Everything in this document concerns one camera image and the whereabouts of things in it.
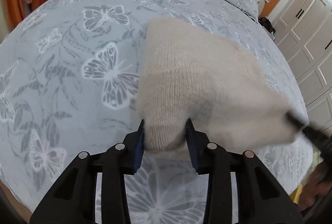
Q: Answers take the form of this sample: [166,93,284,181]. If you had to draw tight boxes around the cream knitted sweater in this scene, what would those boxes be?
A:
[137,17,297,159]

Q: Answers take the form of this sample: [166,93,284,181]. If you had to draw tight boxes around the person's right hand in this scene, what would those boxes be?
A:
[298,162,331,211]

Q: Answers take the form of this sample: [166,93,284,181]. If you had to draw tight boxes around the grey butterfly bedspread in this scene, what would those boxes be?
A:
[1,0,307,211]

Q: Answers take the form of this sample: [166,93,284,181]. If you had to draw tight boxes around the white panelled wardrobe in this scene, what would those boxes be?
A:
[273,0,331,125]

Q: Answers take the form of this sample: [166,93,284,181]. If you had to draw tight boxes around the black object on nightstand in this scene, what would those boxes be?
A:
[258,17,276,35]

